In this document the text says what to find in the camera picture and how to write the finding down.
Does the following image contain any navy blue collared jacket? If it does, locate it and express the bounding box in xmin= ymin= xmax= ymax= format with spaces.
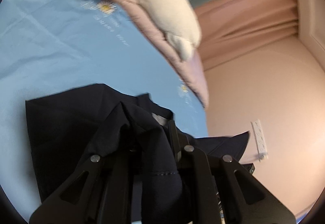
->
xmin=24 ymin=83 xmax=251 ymax=224

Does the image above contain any pink folded quilt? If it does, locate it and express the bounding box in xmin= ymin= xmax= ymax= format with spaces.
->
xmin=112 ymin=0 xmax=209 ymax=108

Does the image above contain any light blue floral bedsheet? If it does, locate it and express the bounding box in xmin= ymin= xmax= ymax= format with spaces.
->
xmin=1 ymin=0 xmax=208 ymax=220

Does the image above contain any pink curtain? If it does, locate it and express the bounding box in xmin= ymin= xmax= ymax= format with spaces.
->
xmin=194 ymin=0 xmax=299 ymax=70

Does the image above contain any white fluffy pillow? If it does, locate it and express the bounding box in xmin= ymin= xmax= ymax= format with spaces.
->
xmin=138 ymin=0 xmax=202 ymax=61

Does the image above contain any white wall power strip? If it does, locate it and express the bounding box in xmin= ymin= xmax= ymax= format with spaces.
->
xmin=251 ymin=120 xmax=268 ymax=161

